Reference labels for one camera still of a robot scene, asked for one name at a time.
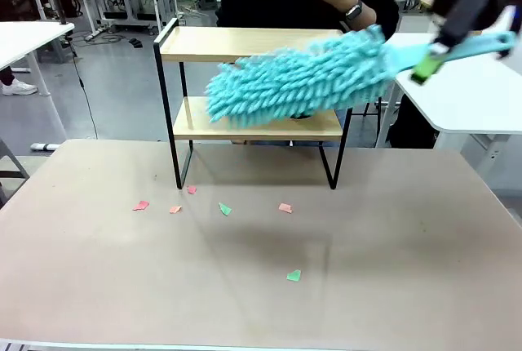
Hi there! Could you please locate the white tube on floor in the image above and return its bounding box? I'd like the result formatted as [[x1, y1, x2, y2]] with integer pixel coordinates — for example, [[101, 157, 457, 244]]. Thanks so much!
[[29, 142, 63, 153]]

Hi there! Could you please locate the black bag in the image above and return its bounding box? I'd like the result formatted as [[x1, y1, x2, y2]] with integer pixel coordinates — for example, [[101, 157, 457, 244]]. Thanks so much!
[[384, 92, 439, 150]]

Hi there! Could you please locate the turquoise chenille duster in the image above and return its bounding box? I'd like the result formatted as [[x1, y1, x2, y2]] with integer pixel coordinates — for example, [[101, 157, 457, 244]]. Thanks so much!
[[203, 23, 517, 132]]

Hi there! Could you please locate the background person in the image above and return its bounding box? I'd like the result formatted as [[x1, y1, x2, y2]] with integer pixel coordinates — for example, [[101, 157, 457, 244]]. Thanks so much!
[[0, 0, 40, 97]]

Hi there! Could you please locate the white side table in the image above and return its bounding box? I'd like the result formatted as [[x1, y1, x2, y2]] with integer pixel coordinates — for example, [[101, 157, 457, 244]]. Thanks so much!
[[0, 21, 77, 140]]

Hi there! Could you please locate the grey chair frame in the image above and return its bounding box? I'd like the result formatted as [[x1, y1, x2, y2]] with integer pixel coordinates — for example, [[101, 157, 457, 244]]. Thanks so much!
[[0, 137, 30, 206]]

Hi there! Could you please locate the white angled-corner table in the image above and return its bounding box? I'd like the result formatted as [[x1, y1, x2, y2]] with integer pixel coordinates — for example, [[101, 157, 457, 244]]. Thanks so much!
[[383, 32, 522, 191]]

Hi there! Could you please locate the two-tier wooden black-frame shelf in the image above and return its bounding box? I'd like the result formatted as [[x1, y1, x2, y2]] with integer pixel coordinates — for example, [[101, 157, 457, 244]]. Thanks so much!
[[153, 17, 354, 191]]

